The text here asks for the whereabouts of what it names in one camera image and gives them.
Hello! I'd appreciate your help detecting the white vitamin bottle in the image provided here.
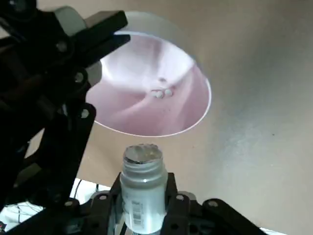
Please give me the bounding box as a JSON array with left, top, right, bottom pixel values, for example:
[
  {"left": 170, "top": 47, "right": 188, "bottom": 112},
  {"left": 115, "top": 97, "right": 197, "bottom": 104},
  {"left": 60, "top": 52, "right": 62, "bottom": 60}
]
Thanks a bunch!
[{"left": 119, "top": 144, "right": 169, "bottom": 233}]

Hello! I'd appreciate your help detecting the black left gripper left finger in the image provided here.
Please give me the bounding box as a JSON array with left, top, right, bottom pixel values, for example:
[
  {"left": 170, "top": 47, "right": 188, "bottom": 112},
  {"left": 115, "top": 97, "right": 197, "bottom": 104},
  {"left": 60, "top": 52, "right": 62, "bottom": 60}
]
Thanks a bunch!
[{"left": 6, "top": 171, "right": 123, "bottom": 235}]

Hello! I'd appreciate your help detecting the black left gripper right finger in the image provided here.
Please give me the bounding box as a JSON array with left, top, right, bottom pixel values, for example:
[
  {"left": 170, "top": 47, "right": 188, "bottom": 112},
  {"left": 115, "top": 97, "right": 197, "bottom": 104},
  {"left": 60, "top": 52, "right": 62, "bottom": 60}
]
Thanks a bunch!
[{"left": 162, "top": 172, "right": 267, "bottom": 235}]

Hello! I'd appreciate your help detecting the pink bowl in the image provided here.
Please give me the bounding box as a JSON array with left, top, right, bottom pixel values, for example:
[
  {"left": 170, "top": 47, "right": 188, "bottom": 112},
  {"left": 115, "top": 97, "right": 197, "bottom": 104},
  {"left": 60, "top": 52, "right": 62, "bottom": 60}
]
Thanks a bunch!
[{"left": 85, "top": 11, "right": 212, "bottom": 138}]

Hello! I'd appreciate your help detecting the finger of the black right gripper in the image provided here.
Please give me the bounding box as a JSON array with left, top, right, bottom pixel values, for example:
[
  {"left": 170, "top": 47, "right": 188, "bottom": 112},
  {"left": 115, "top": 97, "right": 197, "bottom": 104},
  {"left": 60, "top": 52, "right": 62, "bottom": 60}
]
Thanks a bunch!
[
  {"left": 34, "top": 6, "right": 128, "bottom": 53},
  {"left": 31, "top": 34, "right": 131, "bottom": 209}
]

